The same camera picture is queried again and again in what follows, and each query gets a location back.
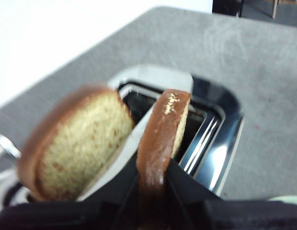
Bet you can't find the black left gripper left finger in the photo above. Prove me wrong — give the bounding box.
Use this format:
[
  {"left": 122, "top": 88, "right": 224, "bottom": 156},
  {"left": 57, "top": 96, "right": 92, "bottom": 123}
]
[{"left": 0, "top": 155, "right": 142, "bottom": 230}]

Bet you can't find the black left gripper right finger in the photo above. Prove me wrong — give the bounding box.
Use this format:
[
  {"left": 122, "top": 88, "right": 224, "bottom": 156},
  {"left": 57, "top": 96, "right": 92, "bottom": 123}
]
[{"left": 162, "top": 158, "right": 297, "bottom": 230}]

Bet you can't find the pale green round plate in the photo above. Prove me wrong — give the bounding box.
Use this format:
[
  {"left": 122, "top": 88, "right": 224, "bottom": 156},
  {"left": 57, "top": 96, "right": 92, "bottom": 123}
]
[{"left": 264, "top": 194, "right": 297, "bottom": 203}]

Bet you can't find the bread slice with scuffed crust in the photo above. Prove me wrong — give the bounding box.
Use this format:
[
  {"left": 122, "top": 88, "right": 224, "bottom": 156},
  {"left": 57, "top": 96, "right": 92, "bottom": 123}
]
[{"left": 136, "top": 89, "right": 192, "bottom": 209}]

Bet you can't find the bread slice with brown crust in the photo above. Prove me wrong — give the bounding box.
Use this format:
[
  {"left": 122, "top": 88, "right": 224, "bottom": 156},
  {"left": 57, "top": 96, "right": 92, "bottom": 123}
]
[{"left": 18, "top": 83, "right": 136, "bottom": 202}]

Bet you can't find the cream toaster with chrome top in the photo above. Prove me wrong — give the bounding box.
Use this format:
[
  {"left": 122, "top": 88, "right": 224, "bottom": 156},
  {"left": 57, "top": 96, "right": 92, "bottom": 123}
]
[{"left": 100, "top": 64, "right": 245, "bottom": 200}]

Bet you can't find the black background furniture piece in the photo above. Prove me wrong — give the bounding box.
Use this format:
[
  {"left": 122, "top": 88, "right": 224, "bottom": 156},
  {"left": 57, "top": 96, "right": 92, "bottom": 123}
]
[{"left": 212, "top": 0, "right": 243, "bottom": 18}]

